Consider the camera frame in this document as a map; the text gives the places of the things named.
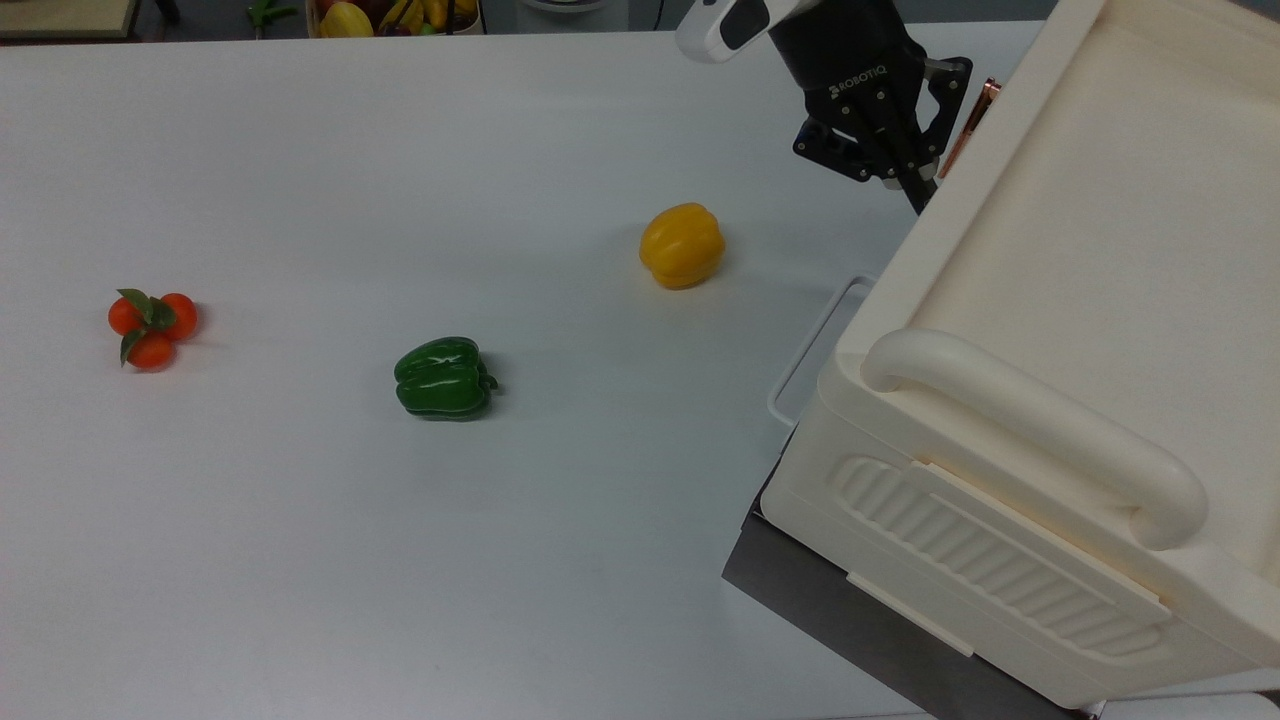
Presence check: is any fruit basket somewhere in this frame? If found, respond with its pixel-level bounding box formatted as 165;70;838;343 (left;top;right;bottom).
305;0;484;39

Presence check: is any white round appliance base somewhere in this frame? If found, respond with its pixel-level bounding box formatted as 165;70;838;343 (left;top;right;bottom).
514;0;631;34

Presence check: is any yellow red mango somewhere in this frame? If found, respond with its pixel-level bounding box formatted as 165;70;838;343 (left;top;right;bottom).
319;2;375;39

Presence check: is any dark grey cabinet base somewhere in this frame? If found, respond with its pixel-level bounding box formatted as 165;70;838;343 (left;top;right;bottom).
722;445;1101;720

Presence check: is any red tomato cluster with leaves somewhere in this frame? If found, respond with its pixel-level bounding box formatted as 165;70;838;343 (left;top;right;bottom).
107;288;200;373

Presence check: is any yellow bell pepper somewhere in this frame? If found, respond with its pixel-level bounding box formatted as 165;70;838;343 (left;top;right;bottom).
639;202;727;291

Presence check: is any green bell pepper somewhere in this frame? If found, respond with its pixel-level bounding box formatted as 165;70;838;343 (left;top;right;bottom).
393;336;499;422

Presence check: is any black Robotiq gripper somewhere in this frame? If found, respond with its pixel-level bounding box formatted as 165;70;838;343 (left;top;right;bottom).
768;0;974;217

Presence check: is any yellow banana bunch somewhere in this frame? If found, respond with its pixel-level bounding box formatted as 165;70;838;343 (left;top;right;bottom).
379;0;451;32

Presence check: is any cream plastic cabinet body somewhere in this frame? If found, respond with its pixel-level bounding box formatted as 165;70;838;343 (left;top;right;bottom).
760;0;1280;711

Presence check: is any wooden board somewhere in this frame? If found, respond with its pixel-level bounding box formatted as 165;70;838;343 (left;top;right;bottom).
0;0;141;41

